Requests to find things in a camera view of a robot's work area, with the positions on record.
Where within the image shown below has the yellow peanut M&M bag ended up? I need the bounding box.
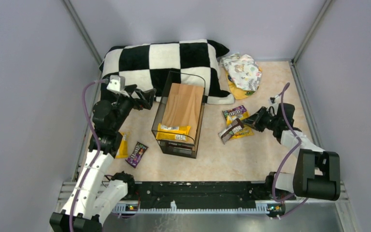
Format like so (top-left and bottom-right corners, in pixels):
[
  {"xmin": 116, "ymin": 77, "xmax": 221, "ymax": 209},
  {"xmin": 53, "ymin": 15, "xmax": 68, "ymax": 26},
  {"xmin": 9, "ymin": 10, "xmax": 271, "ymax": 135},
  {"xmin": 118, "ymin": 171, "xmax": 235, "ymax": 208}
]
[{"xmin": 230, "ymin": 126, "xmax": 254, "ymax": 140}]

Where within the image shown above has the brown M&M candy bag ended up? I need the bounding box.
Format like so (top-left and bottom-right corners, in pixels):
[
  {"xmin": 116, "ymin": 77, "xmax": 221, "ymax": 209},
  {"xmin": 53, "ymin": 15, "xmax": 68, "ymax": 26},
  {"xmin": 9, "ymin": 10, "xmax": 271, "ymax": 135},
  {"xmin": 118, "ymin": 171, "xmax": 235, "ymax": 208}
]
[{"xmin": 218, "ymin": 118, "xmax": 244, "ymax": 144}]

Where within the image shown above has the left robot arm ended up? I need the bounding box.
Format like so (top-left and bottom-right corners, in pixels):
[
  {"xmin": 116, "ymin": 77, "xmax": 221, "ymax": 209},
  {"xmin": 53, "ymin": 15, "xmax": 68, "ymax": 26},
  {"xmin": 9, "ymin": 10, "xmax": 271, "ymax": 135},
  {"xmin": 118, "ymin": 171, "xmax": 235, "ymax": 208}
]
[{"xmin": 49, "ymin": 85, "xmax": 156, "ymax": 232}]

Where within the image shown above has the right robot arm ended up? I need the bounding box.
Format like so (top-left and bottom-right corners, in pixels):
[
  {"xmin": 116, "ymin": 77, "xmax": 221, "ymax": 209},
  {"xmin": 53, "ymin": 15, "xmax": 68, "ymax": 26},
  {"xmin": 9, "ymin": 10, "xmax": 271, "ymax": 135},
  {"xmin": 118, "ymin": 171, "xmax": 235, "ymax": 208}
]
[{"xmin": 242, "ymin": 103, "xmax": 341, "ymax": 202}]

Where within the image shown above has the yellow candy bag on shelf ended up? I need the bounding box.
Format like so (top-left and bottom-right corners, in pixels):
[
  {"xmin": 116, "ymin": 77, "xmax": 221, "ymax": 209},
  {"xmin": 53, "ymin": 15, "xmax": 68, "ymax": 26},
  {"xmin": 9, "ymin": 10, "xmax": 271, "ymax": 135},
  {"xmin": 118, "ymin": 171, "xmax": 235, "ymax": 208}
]
[{"xmin": 156, "ymin": 123, "xmax": 191, "ymax": 141}]

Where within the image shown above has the purple M&M candy bag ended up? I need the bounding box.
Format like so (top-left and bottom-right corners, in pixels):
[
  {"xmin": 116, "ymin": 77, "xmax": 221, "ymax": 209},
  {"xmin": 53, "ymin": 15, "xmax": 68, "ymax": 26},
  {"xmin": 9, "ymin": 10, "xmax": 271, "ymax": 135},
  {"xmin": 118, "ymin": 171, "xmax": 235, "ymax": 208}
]
[{"xmin": 125, "ymin": 142, "xmax": 148, "ymax": 168}]

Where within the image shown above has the yellow candy bag left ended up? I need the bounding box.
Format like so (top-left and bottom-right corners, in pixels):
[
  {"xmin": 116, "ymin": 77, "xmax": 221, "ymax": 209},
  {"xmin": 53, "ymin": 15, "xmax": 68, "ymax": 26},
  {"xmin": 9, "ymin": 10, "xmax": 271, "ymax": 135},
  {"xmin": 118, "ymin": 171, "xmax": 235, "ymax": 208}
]
[{"xmin": 115, "ymin": 132, "xmax": 130, "ymax": 159}]

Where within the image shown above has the purple brown M&M bag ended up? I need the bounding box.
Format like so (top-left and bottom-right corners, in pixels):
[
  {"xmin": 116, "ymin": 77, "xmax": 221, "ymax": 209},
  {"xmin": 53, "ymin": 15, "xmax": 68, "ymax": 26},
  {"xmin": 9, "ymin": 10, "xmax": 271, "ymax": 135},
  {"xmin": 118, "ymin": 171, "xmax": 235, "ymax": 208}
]
[{"xmin": 222, "ymin": 105, "xmax": 249, "ymax": 120}]

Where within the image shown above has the yellow cloth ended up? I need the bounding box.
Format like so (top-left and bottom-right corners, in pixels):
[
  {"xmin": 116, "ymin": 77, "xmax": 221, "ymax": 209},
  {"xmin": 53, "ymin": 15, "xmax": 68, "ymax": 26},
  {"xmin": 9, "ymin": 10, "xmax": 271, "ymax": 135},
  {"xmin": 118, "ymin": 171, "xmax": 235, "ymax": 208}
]
[{"xmin": 223, "ymin": 65, "xmax": 262, "ymax": 100}]

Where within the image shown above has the black white checkered pillow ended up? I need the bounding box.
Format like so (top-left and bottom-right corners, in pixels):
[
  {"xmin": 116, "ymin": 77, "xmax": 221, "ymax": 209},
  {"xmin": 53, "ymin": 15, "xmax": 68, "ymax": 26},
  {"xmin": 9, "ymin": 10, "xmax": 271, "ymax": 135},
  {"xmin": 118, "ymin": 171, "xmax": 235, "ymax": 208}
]
[{"xmin": 99, "ymin": 39, "xmax": 235, "ymax": 105}]

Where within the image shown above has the patterned white cloth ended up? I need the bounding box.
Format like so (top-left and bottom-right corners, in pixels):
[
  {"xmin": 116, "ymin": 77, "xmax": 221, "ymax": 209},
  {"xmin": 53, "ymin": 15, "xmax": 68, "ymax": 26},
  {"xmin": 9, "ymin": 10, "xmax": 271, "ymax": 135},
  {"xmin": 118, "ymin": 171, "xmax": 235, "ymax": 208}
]
[{"xmin": 219, "ymin": 53, "xmax": 262, "ymax": 92}]

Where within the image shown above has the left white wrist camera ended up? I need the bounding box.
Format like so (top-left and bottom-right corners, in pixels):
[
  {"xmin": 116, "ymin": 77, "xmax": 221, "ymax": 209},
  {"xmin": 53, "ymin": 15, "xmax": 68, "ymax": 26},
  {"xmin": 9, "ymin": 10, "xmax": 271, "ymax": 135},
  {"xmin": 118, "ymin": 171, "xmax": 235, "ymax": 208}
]
[{"xmin": 106, "ymin": 75, "xmax": 126, "ymax": 95}]

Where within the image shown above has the black wire shelf wooden top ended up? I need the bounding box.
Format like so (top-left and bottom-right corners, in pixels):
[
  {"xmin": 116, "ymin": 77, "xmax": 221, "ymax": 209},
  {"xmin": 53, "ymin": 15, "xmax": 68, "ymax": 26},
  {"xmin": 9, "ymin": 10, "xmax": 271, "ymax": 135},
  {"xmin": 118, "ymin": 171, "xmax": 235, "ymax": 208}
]
[{"xmin": 151, "ymin": 71, "xmax": 206, "ymax": 159}]

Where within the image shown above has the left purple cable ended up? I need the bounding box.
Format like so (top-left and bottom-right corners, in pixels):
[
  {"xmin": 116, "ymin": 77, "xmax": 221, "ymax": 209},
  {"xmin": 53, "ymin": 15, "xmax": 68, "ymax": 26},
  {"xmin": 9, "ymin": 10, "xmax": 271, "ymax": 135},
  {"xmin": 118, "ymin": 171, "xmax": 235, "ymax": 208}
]
[{"xmin": 69, "ymin": 79, "xmax": 109, "ymax": 232}]

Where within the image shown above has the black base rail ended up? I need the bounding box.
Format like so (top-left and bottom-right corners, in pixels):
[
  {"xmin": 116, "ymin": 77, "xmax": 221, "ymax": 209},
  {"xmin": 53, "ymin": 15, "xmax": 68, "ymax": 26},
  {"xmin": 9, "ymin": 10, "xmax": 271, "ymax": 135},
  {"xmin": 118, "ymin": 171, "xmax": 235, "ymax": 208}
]
[{"xmin": 112, "ymin": 181, "xmax": 286, "ymax": 218}]

